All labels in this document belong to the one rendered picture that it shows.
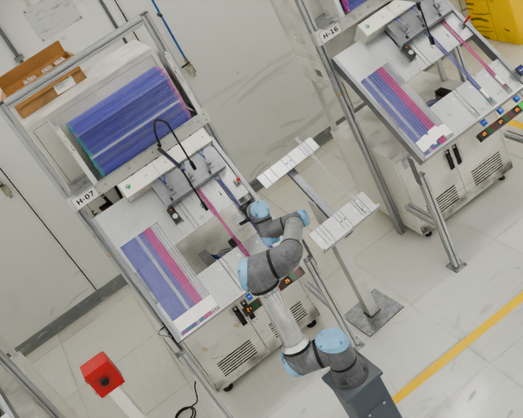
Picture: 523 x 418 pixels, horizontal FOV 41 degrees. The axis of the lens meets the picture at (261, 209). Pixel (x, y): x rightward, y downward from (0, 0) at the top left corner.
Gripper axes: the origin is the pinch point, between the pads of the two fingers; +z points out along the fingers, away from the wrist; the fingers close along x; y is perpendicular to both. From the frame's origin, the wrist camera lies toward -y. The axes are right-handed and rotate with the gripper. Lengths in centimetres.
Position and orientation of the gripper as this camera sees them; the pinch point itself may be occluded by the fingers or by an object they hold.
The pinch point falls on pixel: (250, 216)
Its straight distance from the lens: 322.9
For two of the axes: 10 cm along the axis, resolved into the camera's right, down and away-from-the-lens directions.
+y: -5.7, -8.2, -0.6
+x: -8.0, 5.7, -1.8
